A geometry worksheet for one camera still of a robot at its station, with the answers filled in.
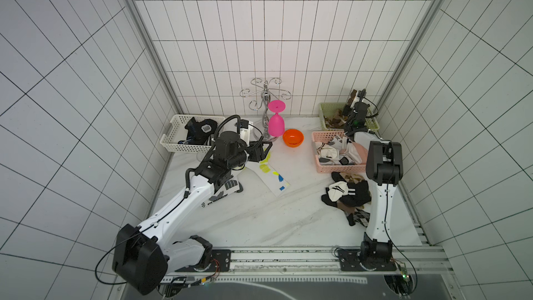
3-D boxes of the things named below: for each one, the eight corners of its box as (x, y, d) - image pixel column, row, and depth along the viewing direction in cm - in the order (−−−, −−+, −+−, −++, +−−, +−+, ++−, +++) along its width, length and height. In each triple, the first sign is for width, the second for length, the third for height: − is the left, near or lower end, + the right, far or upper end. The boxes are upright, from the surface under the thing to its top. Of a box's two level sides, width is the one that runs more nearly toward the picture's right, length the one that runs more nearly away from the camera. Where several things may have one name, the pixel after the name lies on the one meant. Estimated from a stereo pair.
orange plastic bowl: (283, 147, 108) (284, 141, 104) (283, 135, 114) (283, 128, 109) (302, 148, 108) (304, 141, 104) (301, 135, 114) (302, 128, 109)
